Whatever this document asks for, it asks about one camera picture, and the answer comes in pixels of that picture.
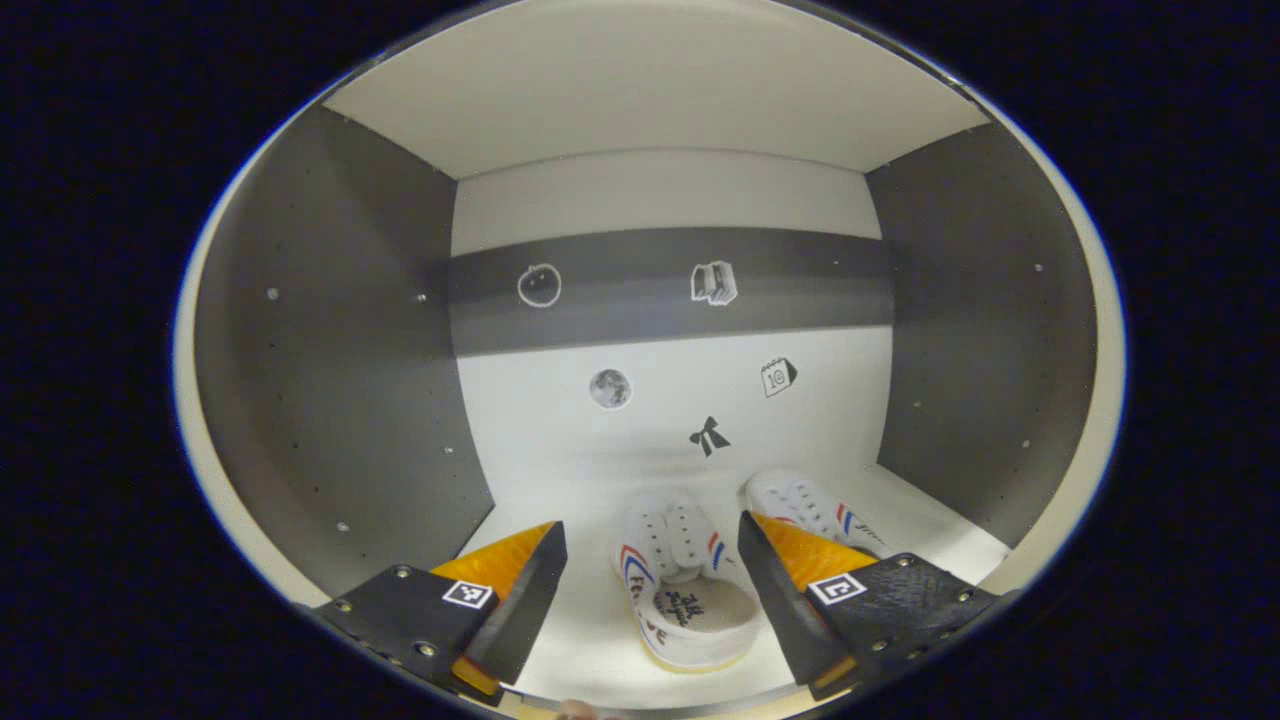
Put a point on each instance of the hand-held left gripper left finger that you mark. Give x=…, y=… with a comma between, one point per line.
x=530, y=610

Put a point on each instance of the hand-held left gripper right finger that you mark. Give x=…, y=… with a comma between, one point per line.
x=780, y=610

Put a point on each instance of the white striped shoe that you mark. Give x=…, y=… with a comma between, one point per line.
x=800, y=500
x=690, y=610

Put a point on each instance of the white shoe cabinet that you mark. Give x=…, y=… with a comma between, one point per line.
x=540, y=440

